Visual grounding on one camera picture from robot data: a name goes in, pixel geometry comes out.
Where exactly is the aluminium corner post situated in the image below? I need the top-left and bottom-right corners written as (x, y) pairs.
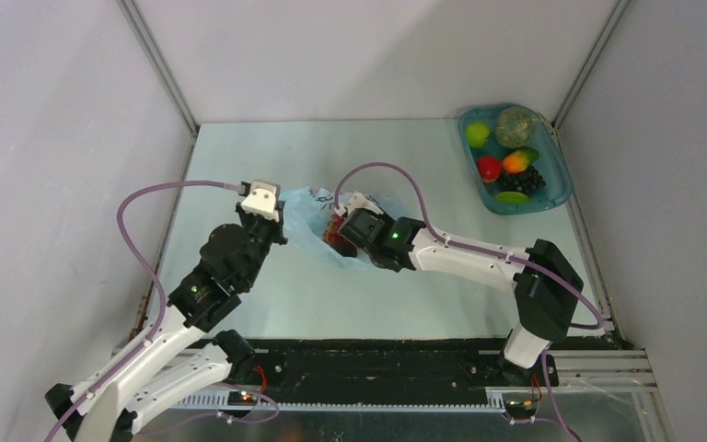
top-left (551, 0), bottom-right (632, 129)
top-left (116, 0), bottom-right (200, 137)

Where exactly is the left aluminium corner post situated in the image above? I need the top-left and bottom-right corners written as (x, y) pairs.
top-left (116, 0), bottom-right (200, 137)

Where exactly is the right aluminium corner post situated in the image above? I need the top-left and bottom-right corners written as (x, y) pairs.
top-left (551, 0), bottom-right (632, 129)

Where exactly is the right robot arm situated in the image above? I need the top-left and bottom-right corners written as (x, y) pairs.
top-left (334, 207), bottom-right (583, 385)

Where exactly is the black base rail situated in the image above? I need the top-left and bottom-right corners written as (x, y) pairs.
top-left (170, 332), bottom-right (559, 405)

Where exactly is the right controller board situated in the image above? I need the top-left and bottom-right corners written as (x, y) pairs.
top-left (505, 400), bottom-right (537, 412)

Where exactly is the left controller board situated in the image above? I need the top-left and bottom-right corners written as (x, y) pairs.
top-left (227, 391), bottom-right (261, 406)

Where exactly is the green fake starfruit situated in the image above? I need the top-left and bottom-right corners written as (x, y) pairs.
top-left (495, 192), bottom-right (531, 204)

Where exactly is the green fake apple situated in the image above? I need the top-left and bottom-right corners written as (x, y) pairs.
top-left (464, 122), bottom-right (491, 149)

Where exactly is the controller board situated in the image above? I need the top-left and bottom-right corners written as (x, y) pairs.
top-left (227, 391), bottom-right (261, 406)
top-left (505, 400), bottom-right (537, 412)

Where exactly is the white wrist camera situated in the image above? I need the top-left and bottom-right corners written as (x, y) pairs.
top-left (240, 180), bottom-right (282, 222)
top-left (334, 192), bottom-right (385, 217)

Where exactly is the dark purple fake grape bunch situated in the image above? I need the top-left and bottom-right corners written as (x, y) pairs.
top-left (497, 166), bottom-right (546, 197)

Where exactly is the netted green fake melon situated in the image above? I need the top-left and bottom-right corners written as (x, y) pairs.
top-left (494, 106), bottom-right (537, 149)

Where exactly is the red fake grape bunch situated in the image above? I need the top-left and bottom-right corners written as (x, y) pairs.
top-left (322, 214), bottom-right (345, 248)

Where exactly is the red yellow fake apple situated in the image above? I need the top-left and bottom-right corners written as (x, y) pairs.
top-left (476, 156), bottom-right (502, 184)

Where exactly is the teal plastic basin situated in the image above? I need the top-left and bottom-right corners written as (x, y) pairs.
top-left (458, 103), bottom-right (574, 215)

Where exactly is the orange green fake mango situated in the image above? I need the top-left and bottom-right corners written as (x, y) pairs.
top-left (502, 147), bottom-right (540, 174)

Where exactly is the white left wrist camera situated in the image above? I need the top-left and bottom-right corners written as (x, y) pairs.
top-left (240, 180), bottom-right (282, 222)

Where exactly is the light blue printed plastic bag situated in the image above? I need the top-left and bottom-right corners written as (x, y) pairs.
top-left (280, 186), bottom-right (376, 271)

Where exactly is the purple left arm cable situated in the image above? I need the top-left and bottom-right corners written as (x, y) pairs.
top-left (42, 180), bottom-right (282, 442)

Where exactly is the dark plum fake fruit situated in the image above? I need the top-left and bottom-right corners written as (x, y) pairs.
top-left (332, 242), bottom-right (358, 258)

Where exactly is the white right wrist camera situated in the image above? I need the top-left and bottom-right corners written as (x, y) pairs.
top-left (334, 192), bottom-right (385, 217)

